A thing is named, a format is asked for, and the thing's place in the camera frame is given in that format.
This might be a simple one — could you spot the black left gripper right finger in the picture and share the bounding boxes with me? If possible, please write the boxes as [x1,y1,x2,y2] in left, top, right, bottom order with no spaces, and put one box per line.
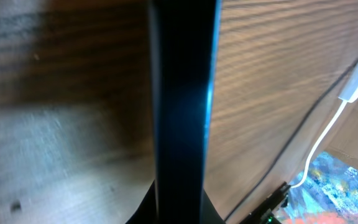
[201,190,226,224]

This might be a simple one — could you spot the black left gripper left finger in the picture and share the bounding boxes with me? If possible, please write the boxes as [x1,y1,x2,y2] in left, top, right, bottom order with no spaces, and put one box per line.
[126,182,157,224]

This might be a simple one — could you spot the Samsung Galaxy smartphone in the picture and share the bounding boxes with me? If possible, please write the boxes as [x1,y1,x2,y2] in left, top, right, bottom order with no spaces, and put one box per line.
[149,0,221,223]

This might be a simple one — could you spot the black USB charging cable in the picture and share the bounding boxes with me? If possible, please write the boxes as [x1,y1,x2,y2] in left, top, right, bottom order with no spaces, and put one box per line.
[224,37,358,222]

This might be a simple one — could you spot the white power strip cord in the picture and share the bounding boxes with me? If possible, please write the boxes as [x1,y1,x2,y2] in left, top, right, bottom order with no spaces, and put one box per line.
[290,100,349,189]

